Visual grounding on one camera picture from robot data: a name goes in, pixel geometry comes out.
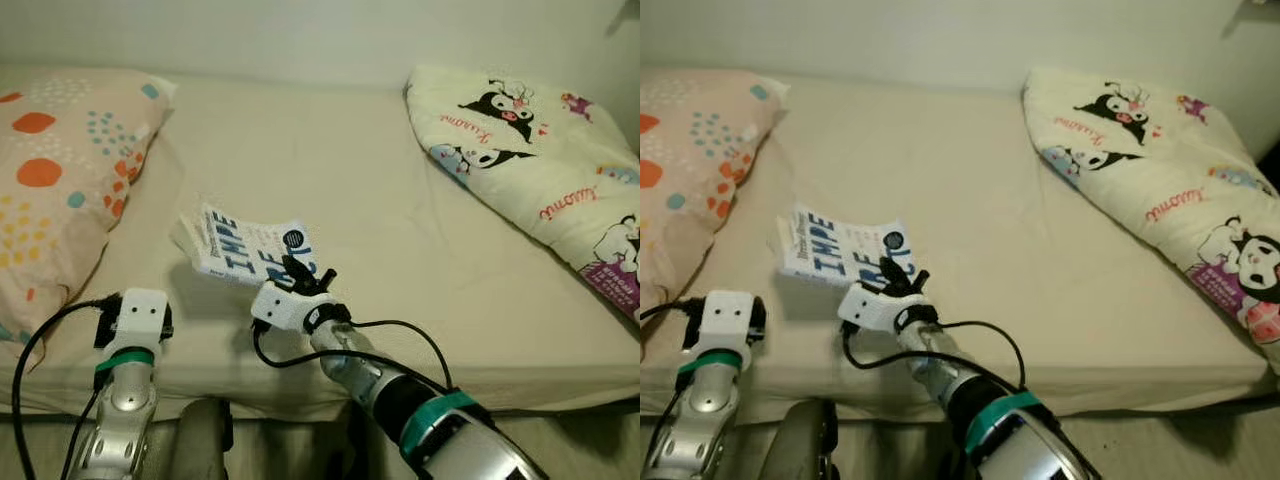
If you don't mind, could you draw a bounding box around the pink pillow with orange spots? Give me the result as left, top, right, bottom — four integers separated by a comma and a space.
640, 67, 792, 313
0, 67, 177, 342

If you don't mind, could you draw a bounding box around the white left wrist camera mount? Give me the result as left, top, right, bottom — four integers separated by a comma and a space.
116, 288, 174, 354
699, 289, 767, 354

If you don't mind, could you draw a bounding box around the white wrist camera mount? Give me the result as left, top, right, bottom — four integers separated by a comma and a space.
699, 289, 767, 354
837, 282, 917, 334
249, 282, 324, 334
116, 288, 174, 354

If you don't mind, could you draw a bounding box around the white paperback book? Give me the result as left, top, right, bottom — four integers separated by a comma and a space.
777, 202, 917, 292
179, 202, 317, 292

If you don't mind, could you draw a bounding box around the cream bed mattress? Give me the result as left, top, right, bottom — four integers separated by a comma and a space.
640, 65, 1280, 422
0, 65, 641, 422

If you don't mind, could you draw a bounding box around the black wardrobe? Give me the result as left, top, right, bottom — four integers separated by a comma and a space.
1254, 128, 1280, 203

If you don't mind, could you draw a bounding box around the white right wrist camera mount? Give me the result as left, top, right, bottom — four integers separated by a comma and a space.
837, 282, 917, 334
249, 282, 324, 334

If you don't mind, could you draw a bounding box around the cream cartoon print blanket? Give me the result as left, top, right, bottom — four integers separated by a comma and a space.
1021, 64, 1280, 377
404, 64, 641, 322

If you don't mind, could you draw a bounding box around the grey robot leg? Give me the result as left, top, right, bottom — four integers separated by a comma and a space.
168, 397, 237, 480
768, 397, 842, 480

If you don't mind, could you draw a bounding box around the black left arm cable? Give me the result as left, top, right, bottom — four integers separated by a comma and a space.
640, 297, 707, 327
9, 297, 123, 480

